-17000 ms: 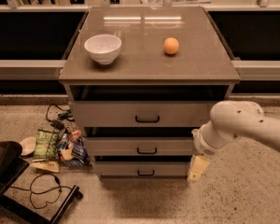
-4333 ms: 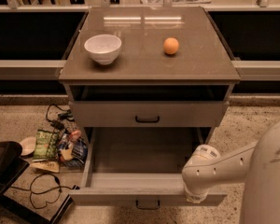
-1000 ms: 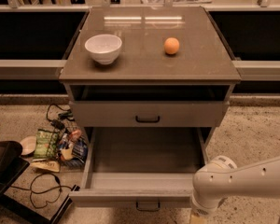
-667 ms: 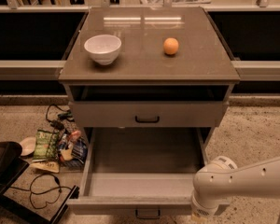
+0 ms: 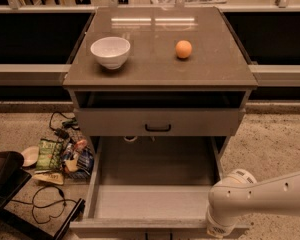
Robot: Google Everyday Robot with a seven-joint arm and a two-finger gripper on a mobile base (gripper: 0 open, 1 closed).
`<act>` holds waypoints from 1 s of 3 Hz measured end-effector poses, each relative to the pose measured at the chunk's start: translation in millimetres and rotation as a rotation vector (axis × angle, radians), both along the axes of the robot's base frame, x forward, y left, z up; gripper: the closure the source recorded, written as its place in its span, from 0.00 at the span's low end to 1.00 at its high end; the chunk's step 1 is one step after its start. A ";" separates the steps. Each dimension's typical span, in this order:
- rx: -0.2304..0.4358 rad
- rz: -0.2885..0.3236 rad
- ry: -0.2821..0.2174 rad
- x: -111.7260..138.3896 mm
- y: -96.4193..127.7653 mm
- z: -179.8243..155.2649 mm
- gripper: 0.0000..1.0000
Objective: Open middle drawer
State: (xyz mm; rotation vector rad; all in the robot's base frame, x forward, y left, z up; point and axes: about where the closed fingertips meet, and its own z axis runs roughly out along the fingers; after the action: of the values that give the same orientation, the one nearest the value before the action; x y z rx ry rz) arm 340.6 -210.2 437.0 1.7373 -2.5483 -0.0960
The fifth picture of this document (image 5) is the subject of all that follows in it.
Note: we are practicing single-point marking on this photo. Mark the white paper plate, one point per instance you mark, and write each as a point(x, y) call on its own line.
point(30, 155)

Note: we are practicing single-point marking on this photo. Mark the yellow snack packet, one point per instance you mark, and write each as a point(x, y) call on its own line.
point(54, 178)

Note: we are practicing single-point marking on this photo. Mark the blue snack bag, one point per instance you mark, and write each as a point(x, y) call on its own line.
point(81, 166)

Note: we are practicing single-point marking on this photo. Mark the orange fruit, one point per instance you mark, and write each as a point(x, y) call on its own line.
point(183, 49)

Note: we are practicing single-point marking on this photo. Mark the black chair base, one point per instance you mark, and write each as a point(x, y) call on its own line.
point(12, 179)

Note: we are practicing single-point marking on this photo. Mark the grey top drawer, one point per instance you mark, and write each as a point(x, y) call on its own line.
point(166, 113)

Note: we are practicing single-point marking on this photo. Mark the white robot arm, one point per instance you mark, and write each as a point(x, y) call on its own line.
point(240, 194)

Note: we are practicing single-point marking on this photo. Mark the white ceramic bowl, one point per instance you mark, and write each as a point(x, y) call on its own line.
point(111, 52)

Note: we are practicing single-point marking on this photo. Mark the grey drawer cabinet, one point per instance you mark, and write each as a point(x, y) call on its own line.
point(217, 62)

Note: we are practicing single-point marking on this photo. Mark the grey drawer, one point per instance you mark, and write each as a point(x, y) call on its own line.
point(166, 113)
point(155, 188)

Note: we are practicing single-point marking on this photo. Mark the red white snack packet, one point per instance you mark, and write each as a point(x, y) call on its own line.
point(77, 148)

